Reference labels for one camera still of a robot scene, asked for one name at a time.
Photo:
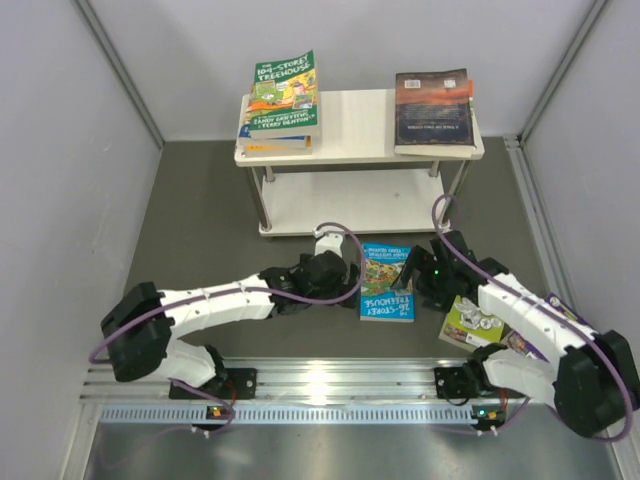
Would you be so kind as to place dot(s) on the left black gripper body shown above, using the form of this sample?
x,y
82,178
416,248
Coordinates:
x,y
338,289

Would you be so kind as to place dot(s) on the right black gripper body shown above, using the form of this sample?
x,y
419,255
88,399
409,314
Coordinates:
x,y
434,282

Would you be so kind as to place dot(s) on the light blue storey treehouse book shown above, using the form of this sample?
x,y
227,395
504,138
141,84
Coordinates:
x,y
378,301

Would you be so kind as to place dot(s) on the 130-storey treehouse book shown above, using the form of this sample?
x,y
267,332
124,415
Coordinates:
x,y
289,148

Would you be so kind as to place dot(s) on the dark tale of cities book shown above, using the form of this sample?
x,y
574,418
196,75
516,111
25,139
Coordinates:
x,y
432,115

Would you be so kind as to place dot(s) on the blue 91-storey treehouse book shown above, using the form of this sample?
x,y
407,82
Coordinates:
x,y
245,137

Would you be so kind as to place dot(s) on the green 104-storey treehouse book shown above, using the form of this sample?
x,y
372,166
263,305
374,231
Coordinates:
x,y
288,89

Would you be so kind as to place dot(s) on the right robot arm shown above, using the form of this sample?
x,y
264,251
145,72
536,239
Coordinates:
x,y
589,378

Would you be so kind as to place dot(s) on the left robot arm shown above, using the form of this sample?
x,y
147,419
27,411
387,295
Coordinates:
x,y
145,331

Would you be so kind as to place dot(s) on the lime green cartoon book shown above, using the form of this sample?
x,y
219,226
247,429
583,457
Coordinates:
x,y
468,327

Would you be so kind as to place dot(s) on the purple cartoon book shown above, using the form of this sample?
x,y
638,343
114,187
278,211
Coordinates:
x,y
516,342

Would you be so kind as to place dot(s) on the white two-tier wooden shelf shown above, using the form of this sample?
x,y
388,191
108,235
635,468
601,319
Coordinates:
x,y
352,174

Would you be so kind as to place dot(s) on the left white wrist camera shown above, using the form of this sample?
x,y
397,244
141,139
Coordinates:
x,y
328,239

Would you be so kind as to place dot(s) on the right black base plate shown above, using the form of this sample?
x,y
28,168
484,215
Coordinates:
x,y
459,385

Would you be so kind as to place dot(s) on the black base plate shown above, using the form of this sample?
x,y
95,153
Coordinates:
x,y
240,384
459,385

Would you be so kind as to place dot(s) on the aluminium mounting rail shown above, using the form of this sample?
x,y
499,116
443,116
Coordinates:
x,y
316,382

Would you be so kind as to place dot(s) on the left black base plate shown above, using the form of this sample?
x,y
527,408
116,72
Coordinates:
x,y
240,384

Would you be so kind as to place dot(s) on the slotted grey cable duct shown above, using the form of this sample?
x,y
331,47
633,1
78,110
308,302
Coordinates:
x,y
439,414

